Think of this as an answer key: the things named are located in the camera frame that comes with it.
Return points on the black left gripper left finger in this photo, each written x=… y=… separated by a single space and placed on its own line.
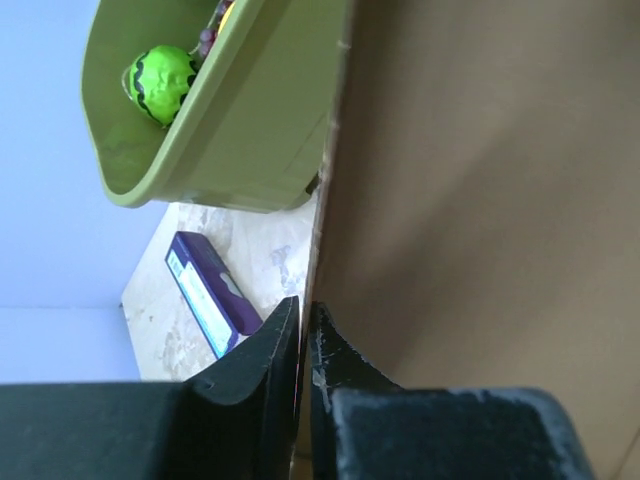
x=233 y=420

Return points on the purple toy grape bunch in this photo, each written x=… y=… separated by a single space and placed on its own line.
x=214 y=27

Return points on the brown cardboard box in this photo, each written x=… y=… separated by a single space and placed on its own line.
x=480 y=217

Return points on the purple toothpaste box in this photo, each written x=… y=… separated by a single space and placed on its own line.
x=221 y=310

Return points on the olive green plastic bin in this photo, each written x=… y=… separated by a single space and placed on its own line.
x=250 y=134

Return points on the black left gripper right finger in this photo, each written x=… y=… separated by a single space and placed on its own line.
x=365 y=426

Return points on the green toy watermelon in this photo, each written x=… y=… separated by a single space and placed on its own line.
x=159 y=80

